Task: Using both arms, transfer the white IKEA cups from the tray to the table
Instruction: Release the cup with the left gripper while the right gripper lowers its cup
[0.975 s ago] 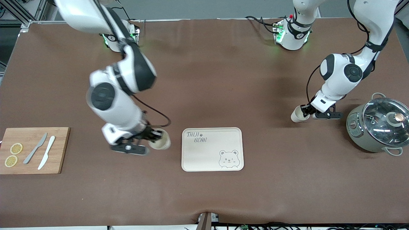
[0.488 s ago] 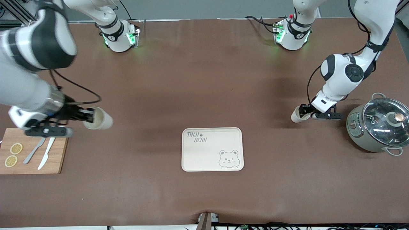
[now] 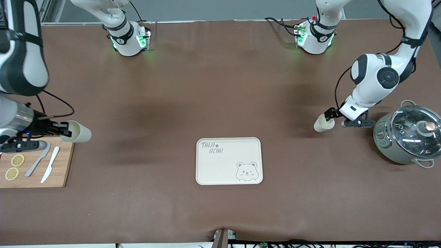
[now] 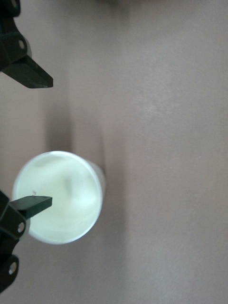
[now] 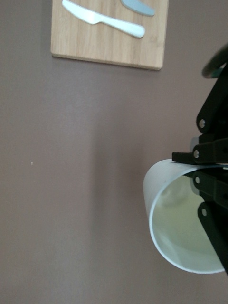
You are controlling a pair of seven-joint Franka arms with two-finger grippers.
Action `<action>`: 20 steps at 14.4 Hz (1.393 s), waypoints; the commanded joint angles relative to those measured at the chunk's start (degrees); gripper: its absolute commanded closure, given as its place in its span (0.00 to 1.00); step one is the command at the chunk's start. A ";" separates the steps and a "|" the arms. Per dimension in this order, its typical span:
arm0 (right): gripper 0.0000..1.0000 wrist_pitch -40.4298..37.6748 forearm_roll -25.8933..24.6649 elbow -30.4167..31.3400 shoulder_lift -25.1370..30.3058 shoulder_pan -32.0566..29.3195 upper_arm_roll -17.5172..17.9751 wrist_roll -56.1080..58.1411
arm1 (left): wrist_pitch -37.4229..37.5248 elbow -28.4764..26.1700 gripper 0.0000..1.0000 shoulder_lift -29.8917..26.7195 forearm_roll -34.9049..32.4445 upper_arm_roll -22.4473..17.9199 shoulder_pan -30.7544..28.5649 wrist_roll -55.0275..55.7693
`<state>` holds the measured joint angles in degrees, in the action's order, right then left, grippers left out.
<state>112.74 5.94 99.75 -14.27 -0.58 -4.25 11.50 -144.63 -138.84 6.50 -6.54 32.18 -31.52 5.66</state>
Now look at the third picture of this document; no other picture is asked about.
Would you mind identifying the white IKEA cup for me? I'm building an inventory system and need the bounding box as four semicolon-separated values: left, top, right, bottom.
314;114;335;133
60;120;92;143

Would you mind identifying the bamboo cutting board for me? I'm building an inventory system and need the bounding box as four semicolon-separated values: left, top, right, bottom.
0;138;76;188

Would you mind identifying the white plastic knife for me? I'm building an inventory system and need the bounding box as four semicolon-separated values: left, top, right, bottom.
40;146;60;184

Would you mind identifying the grey plastic knife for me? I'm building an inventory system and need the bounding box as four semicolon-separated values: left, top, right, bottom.
25;143;52;177

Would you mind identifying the grey-green electric cooking pot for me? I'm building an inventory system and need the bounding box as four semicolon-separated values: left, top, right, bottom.
373;100;441;169

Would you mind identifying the glass pot lid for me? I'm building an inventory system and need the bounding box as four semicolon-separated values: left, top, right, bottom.
390;105;441;151

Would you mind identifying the brown table mat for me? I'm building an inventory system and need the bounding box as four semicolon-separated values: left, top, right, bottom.
0;20;441;246

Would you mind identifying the cream bear print tray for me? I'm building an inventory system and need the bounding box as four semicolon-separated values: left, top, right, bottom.
196;137;263;185

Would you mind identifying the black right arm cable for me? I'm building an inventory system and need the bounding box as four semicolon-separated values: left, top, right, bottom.
34;90;75;120

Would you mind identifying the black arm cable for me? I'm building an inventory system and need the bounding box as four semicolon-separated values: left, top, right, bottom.
334;0;416;110
34;90;75;120

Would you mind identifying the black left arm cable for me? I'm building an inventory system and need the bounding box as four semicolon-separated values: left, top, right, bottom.
334;0;416;110

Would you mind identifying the black base cable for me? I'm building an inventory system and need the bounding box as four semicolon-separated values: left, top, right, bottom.
264;17;301;37

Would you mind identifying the aluminium frame profile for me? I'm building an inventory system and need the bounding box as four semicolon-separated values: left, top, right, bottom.
38;0;55;26

